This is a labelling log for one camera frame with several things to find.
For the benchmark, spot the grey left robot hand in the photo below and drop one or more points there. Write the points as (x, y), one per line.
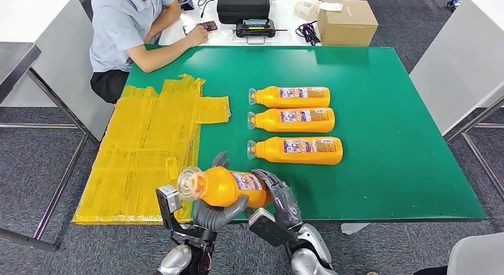
(210, 218)

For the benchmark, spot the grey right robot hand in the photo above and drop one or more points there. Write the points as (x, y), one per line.
(287, 206)

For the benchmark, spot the orange detergent bottle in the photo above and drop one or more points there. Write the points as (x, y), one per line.
(271, 123)
(275, 100)
(275, 155)
(220, 186)

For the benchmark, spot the white table foot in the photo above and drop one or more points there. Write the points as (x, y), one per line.
(354, 228)

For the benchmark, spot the yellow taped cardboard mat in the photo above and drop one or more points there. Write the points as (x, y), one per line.
(138, 147)

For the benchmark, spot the black handheld controller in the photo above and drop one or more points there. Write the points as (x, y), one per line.
(255, 29)

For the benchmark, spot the small white round case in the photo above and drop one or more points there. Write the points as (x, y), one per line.
(226, 32)

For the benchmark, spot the brown cardboard box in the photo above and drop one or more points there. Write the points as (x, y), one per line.
(346, 25)

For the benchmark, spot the dark smartphone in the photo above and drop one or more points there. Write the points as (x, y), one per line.
(208, 26)

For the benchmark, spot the white chair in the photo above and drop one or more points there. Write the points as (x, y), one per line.
(476, 257)

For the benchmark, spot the clear plastic packet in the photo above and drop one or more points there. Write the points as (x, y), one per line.
(305, 9)

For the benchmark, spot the black carrying case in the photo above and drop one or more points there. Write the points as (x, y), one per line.
(243, 7)

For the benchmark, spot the white crumpled tissue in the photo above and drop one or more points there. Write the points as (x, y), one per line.
(330, 6)

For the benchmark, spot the person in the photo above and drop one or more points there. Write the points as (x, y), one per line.
(118, 25)

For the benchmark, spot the dark tablet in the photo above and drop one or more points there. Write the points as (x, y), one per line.
(185, 1)

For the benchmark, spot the white table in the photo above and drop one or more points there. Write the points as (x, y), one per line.
(464, 60)
(39, 13)

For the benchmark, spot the grey steel table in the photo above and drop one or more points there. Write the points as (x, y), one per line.
(15, 60)

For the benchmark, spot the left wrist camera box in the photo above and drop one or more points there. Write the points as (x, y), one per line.
(170, 198)

